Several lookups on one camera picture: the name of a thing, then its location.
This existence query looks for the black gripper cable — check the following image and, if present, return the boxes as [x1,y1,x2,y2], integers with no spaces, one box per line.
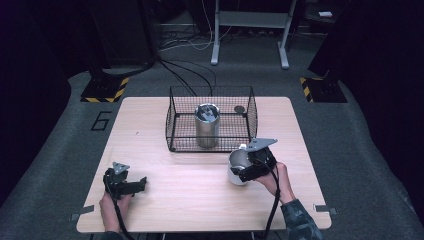
[103,179,137,240]
[263,164,282,240]

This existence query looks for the black base with yellow stripes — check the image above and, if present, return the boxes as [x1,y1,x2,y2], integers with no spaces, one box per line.
[80,75,130,104]
[298,76,349,104]

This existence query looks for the white floor cables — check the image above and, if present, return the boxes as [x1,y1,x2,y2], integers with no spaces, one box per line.
[158,0,234,53]

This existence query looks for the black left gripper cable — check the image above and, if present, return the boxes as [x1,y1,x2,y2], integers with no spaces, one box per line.
[103,179,137,240]

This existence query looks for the tall steel tumbler with lid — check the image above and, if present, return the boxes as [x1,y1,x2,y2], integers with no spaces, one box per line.
[194,102,221,149]

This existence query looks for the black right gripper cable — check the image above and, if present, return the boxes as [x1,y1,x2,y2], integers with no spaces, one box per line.
[263,164,282,240]

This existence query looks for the black cabinet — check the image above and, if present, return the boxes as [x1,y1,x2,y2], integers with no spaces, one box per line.
[84,0,158,69]

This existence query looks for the person's right hand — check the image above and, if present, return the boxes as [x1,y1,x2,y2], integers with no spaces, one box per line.
[254,161,297,205]

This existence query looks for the black wire basket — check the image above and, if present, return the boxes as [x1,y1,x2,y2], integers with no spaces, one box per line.
[165,85,259,154]

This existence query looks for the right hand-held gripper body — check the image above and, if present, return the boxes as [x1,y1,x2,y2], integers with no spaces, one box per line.
[244,137,279,181]

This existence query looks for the white metal stand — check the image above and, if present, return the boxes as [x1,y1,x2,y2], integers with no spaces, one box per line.
[210,0,298,70]

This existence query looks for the black floor cables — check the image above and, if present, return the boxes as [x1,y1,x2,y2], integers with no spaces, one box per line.
[156,56,218,98]

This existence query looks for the steel mug with handle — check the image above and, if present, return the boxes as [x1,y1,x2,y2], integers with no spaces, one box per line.
[227,143,258,187]

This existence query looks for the person's left hand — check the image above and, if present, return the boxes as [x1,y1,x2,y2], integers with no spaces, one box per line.
[98,192,133,234]

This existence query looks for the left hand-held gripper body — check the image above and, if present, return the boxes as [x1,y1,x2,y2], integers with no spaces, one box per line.
[102,161,135,201]

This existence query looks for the grey tape strip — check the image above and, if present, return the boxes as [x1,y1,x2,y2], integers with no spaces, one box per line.
[69,204,96,222]
[312,203,338,216]

